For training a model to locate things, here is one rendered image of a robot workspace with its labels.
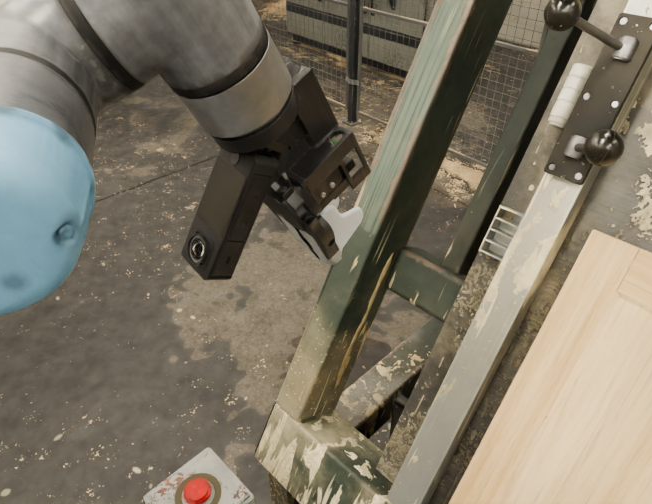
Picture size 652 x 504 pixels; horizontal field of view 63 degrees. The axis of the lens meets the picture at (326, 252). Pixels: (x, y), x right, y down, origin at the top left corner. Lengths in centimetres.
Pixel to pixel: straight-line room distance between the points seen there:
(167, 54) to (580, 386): 62
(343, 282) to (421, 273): 13
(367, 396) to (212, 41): 90
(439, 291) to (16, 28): 69
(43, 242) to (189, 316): 229
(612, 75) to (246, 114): 49
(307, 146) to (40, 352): 221
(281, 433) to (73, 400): 144
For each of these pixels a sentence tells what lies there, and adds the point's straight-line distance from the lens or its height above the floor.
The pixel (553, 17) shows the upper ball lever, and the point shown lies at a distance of 67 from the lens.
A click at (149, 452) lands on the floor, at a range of 209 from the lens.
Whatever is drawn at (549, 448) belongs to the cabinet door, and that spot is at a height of 107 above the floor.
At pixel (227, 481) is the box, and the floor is 93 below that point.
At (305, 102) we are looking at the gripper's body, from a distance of 42.
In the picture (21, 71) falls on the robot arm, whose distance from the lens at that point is 28.
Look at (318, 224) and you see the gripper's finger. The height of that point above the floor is 144.
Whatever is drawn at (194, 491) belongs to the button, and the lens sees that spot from 87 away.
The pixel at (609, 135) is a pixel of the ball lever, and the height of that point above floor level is 146.
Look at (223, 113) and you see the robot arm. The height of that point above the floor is 155.
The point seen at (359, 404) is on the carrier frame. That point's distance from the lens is 113.
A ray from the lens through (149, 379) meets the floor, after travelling 229.
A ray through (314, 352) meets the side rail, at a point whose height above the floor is 102.
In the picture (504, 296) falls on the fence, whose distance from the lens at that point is 75.
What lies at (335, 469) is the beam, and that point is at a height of 89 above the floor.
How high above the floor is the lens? 170
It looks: 38 degrees down
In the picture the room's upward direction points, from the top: straight up
